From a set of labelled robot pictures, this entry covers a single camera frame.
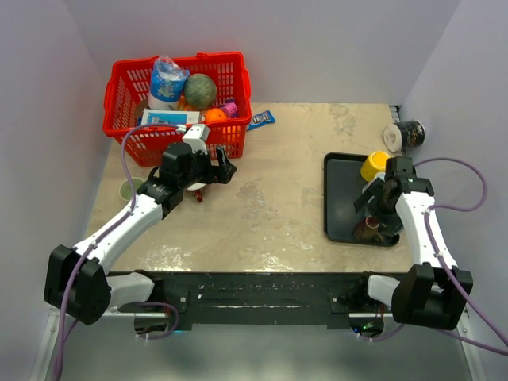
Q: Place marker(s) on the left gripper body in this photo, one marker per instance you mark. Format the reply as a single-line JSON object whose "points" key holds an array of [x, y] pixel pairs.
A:
{"points": [[202, 170]]}

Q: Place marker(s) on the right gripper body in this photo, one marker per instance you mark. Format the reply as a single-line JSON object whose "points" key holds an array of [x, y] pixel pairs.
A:
{"points": [[385, 205]]}

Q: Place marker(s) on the dark red mug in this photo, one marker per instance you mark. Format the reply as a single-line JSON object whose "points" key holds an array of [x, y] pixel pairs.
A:
{"points": [[197, 191]]}

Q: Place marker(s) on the brown maroon mug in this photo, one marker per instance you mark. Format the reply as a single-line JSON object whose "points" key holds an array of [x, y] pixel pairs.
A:
{"points": [[367, 230]]}

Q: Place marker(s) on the green mug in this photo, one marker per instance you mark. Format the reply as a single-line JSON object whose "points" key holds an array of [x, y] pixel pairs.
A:
{"points": [[125, 190]]}

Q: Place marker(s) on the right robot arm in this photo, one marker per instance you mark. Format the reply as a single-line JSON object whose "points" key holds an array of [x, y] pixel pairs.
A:
{"points": [[432, 293]]}

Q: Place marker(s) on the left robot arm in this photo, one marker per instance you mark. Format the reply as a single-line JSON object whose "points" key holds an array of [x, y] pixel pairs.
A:
{"points": [[78, 281]]}

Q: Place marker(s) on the grey mug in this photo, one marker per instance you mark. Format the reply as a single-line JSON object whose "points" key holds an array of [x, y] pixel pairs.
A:
{"points": [[379, 175]]}

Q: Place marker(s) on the yellow mug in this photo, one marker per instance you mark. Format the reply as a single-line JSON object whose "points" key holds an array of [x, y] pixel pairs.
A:
{"points": [[374, 164]]}

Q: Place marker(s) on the blue mug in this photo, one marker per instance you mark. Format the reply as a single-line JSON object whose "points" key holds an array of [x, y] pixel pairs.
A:
{"points": [[390, 230]]}

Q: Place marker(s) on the black tray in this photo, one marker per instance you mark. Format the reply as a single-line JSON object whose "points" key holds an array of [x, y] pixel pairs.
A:
{"points": [[343, 184]]}

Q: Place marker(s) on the black white paper cup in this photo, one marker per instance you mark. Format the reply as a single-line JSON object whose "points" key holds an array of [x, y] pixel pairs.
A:
{"points": [[403, 135]]}

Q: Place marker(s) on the orange fruit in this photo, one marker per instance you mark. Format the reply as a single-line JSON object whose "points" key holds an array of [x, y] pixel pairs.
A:
{"points": [[215, 115]]}

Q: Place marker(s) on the pink purple toy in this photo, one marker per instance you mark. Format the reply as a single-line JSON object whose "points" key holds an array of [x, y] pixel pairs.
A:
{"points": [[230, 109]]}

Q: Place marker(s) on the blue candy packet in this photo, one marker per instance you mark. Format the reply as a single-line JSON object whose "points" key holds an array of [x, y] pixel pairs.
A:
{"points": [[261, 119]]}

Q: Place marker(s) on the blue white box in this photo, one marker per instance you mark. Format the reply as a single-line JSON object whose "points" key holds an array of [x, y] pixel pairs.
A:
{"points": [[168, 117]]}

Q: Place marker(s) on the green melon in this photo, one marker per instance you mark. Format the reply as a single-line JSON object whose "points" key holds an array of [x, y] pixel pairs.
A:
{"points": [[200, 91]]}

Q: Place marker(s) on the red plastic basket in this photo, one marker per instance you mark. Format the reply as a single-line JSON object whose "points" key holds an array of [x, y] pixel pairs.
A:
{"points": [[129, 85]]}

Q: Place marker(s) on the blue white plastic bag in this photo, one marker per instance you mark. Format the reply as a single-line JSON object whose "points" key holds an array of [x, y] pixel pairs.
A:
{"points": [[166, 84]]}

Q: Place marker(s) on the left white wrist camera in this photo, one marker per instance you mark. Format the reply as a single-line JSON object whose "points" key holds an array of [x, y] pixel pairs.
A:
{"points": [[194, 138]]}

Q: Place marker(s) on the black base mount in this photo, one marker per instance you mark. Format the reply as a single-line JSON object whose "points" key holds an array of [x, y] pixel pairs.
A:
{"points": [[254, 298]]}

